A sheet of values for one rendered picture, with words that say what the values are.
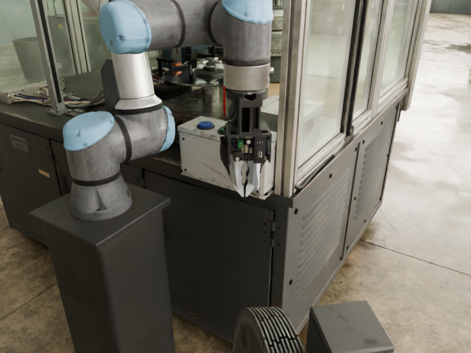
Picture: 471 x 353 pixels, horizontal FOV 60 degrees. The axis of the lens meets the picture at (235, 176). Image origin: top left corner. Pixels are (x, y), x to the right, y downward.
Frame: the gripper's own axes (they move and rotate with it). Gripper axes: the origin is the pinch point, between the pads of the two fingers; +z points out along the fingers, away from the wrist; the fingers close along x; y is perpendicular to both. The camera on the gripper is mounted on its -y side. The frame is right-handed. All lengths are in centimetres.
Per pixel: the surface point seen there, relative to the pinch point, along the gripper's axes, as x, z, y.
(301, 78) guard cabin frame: 16.7, -14.6, -25.5
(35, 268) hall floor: -87, 91, -97
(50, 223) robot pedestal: -44, 16, -18
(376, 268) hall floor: 75, 91, -78
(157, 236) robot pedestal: -20.0, 26.3, -23.8
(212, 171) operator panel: -4.3, 12.4, -32.8
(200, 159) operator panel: -7.3, 9.5, -35.3
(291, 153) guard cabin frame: 15.0, 3.5, -23.4
